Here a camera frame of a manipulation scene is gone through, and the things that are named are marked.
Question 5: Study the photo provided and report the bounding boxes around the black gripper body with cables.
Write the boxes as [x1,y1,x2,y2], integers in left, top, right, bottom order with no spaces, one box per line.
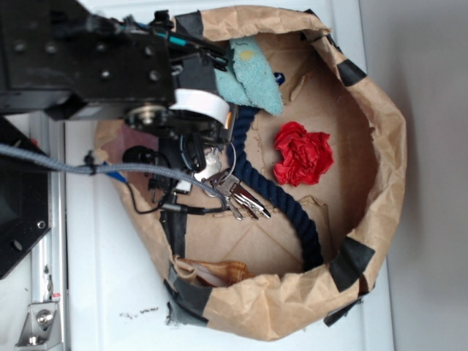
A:
[122,50,235,205]

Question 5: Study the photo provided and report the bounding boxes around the silver keys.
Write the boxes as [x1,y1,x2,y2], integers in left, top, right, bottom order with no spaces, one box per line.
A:
[195,148,271,220]

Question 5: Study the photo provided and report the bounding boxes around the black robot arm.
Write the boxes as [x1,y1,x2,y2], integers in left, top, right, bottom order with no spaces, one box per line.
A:
[1,1,235,192]

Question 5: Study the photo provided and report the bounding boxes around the teal microfiber cloth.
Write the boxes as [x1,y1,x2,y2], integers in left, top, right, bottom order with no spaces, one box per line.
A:
[215,37,284,116]

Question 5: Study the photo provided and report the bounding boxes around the small blue object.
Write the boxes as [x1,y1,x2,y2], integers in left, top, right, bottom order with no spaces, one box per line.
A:
[273,72,285,86]

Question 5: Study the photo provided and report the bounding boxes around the crumpled red paper ball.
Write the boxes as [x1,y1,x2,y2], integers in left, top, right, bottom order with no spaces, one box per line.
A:
[273,121,334,186]

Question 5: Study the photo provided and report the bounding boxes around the brown striped seashell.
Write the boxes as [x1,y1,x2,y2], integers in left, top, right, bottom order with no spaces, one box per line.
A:
[175,257,255,287]

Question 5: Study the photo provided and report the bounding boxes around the brown paper bag bin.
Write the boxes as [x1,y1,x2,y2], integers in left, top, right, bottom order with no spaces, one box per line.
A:
[115,6,407,341]

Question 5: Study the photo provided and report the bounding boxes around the grey braided cable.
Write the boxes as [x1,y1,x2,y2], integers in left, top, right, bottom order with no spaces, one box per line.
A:
[0,143,224,201]

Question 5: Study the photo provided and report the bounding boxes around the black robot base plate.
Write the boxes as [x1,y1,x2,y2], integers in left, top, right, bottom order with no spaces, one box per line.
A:
[1,156,50,279]

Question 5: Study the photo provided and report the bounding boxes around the navy blue twisted rope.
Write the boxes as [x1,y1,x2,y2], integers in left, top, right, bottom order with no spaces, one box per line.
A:
[227,105,325,273]

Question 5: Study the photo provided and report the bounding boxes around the aluminium extrusion rail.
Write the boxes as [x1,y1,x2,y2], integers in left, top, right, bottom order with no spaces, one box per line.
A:
[14,111,70,348]

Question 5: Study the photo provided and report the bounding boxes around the metal corner bracket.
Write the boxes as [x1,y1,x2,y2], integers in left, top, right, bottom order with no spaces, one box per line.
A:
[15,302,62,350]

